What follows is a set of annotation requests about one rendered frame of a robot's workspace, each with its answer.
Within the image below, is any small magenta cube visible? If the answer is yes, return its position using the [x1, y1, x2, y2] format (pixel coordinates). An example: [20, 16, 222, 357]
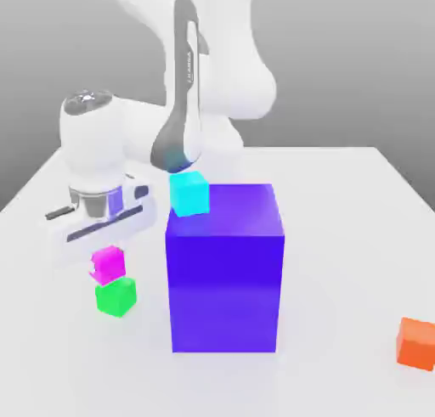
[88, 245, 127, 287]

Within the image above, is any small green cube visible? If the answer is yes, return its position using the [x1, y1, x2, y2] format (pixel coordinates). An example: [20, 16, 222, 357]
[94, 276, 138, 319]

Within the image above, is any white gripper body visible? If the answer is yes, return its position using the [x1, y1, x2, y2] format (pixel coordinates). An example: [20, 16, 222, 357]
[47, 199, 158, 268]

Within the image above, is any small cyan cube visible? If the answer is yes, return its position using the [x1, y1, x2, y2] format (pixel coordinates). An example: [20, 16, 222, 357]
[168, 171, 211, 218]

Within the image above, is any small orange cube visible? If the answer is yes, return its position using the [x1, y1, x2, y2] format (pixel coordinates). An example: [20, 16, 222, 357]
[396, 316, 435, 373]

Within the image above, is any large blue box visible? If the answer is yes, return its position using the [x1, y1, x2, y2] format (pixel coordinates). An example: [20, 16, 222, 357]
[165, 183, 285, 354]

